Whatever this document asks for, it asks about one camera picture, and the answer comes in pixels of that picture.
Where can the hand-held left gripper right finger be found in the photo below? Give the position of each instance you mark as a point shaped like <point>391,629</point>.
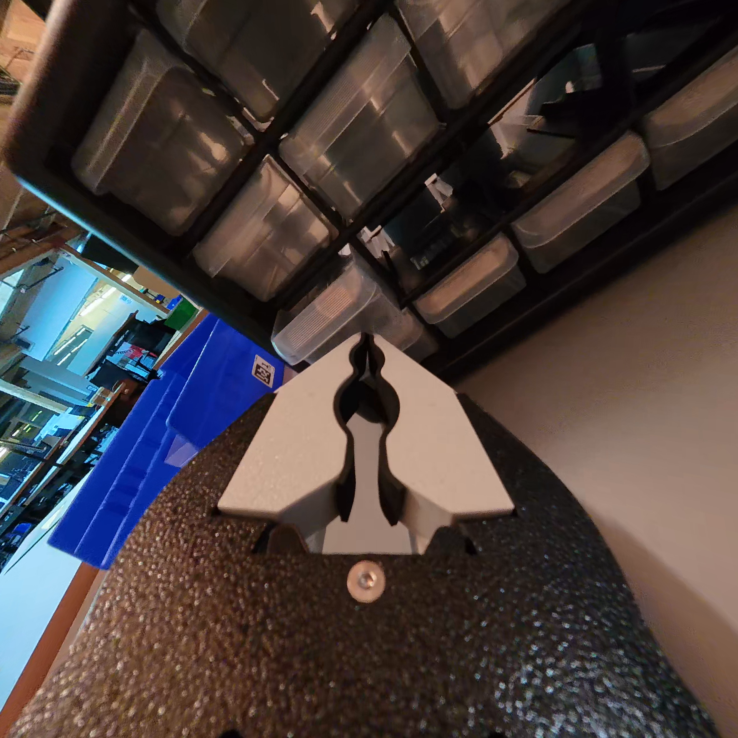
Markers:
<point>444,461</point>

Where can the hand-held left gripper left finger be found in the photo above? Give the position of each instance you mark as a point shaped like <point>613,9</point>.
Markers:
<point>277,461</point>

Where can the clear plastic parts drawer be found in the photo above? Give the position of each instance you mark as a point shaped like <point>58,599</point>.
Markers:
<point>323,317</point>

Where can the black drawer cabinet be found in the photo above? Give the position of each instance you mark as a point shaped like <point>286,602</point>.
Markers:
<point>40,104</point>

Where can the blue bin with white label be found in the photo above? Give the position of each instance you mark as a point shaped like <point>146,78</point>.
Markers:
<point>225,392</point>

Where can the blue storage bin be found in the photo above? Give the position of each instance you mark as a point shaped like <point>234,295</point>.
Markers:
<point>115,496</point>

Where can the green storage bin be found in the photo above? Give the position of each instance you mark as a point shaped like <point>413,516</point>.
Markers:
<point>181,314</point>

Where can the metal storage shelving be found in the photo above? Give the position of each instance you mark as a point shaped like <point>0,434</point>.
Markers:
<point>34,403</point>

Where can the white table with wooden edge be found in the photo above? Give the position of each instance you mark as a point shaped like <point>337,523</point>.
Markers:
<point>29,605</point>

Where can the rows of clear drawers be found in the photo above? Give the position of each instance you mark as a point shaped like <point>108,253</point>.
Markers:
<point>161,144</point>

